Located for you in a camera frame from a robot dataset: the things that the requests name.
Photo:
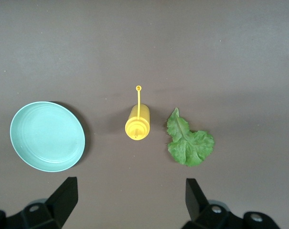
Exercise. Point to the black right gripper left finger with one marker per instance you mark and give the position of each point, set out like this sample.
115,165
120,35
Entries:
51,210

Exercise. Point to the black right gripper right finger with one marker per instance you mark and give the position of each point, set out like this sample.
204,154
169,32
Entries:
206,214

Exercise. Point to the green lettuce leaf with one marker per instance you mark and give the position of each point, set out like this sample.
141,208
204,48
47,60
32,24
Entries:
189,145

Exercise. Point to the yellow squeeze bottle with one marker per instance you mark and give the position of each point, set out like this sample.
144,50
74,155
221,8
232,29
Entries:
137,121

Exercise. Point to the light green plate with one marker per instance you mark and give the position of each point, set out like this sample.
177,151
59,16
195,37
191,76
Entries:
46,136

